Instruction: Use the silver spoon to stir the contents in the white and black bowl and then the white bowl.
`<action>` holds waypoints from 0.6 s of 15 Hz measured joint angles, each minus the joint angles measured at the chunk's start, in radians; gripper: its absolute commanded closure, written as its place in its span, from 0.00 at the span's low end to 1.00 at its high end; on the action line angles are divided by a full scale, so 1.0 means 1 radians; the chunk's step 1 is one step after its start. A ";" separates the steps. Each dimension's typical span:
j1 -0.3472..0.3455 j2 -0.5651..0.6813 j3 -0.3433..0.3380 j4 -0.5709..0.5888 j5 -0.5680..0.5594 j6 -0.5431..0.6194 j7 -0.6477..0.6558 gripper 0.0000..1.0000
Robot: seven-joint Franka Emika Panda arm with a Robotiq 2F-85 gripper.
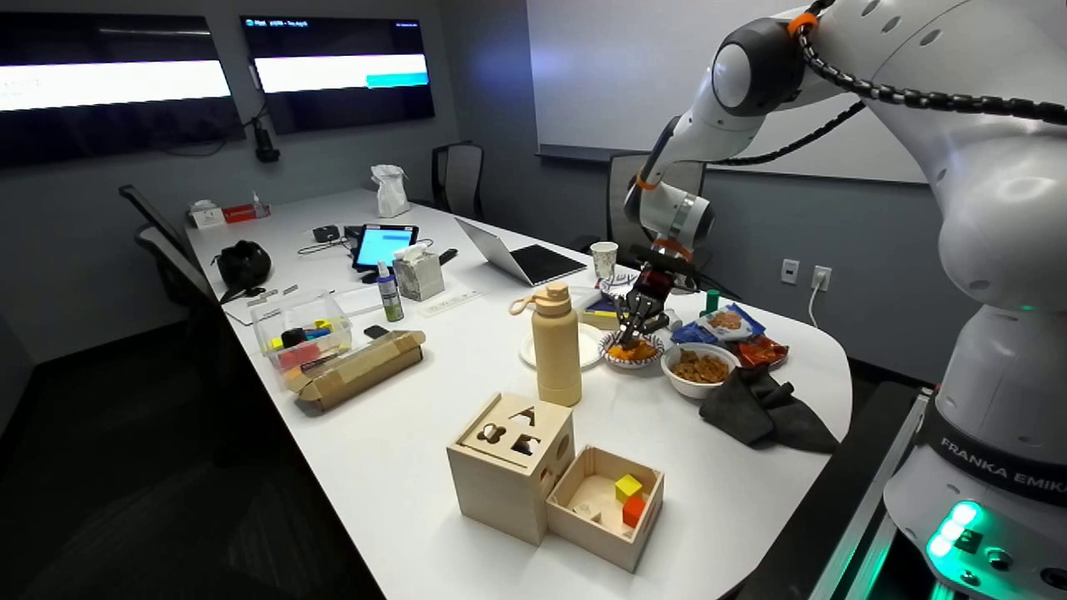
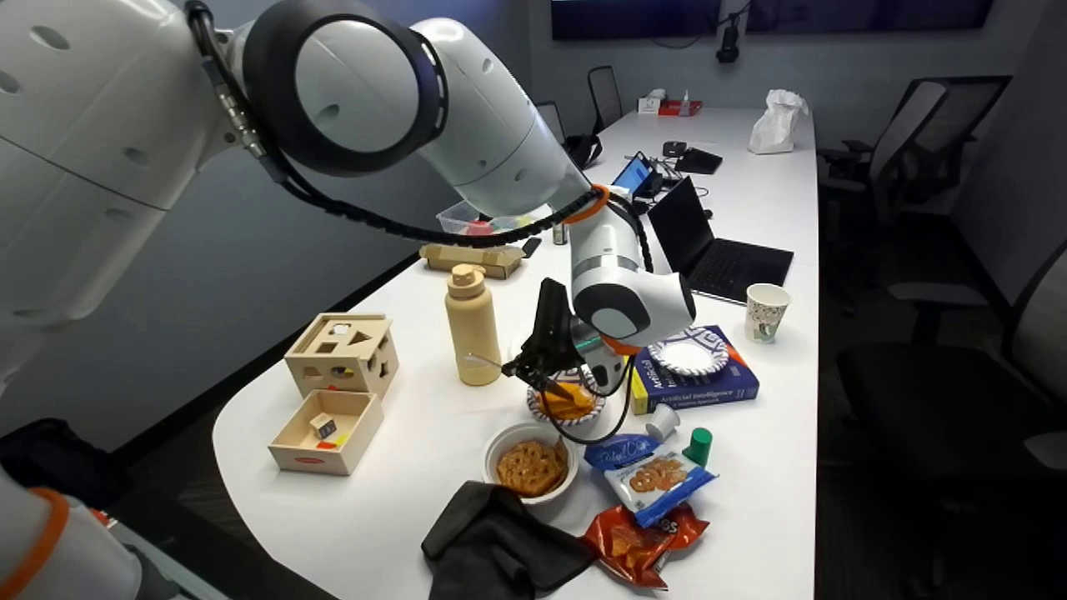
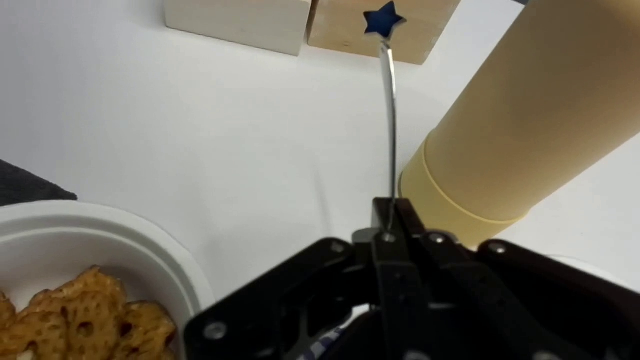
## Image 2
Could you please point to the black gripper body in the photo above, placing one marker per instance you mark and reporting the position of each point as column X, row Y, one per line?
column 599, row 369

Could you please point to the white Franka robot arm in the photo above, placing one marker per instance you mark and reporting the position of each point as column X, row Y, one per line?
column 501, row 120

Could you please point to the patterned paper bowl with chips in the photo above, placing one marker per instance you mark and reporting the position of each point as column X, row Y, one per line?
column 572, row 407

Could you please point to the white bowl of pretzels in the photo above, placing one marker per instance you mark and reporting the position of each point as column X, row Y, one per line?
column 531, row 467

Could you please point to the small white bottle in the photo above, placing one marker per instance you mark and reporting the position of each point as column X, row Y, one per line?
column 665, row 422

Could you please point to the blue snack bag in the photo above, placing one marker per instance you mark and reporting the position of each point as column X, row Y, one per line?
column 656, row 479

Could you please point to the beige water bottle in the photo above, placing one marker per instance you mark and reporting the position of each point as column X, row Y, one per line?
column 473, row 320

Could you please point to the small green bottle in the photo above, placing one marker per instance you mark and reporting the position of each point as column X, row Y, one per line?
column 697, row 447

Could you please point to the small black phone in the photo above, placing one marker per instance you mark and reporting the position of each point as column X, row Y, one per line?
column 531, row 248

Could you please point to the orange snack bag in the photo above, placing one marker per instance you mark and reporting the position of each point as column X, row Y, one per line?
column 643, row 546

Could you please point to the open black laptop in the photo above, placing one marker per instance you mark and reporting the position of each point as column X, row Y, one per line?
column 733, row 268

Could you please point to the black cloth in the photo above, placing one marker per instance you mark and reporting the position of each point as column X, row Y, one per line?
column 501, row 550

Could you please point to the paper coffee cup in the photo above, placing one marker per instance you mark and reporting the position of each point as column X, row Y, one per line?
column 767, row 310

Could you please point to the tablet with blue screen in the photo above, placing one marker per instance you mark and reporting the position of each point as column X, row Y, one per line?
column 636, row 175

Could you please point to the clear plastic storage bin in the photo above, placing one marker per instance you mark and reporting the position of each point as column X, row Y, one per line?
column 468, row 222

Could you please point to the black pouch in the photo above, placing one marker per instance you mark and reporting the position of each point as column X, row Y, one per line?
column 583, row 151

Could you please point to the wooden shape sorter cube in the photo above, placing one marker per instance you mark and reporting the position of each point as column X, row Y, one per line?
column 338, row 353

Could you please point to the black flat case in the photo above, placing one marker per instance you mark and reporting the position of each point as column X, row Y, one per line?
column 702, row 162

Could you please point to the orange toy block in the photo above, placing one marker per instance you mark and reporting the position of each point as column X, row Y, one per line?
column 323, row 443

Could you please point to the small white box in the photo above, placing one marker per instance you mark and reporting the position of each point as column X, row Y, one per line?
column 651, row 103

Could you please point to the red flat package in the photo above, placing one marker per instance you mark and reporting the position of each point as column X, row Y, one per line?
column 680, row 109

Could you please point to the black office chair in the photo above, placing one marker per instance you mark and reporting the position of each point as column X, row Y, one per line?
column 603, row 95
column 921, row 120

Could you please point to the open wooden box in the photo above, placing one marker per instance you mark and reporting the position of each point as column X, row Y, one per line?
column 291, row 450

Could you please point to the black webcam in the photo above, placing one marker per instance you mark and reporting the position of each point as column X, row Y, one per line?
column 730, row 37

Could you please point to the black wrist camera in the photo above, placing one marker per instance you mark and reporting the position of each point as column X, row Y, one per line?
column 548, row 336

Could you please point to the black wall monitor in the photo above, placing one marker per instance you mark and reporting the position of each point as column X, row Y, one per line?
column 636, row 19
column 868, row 15

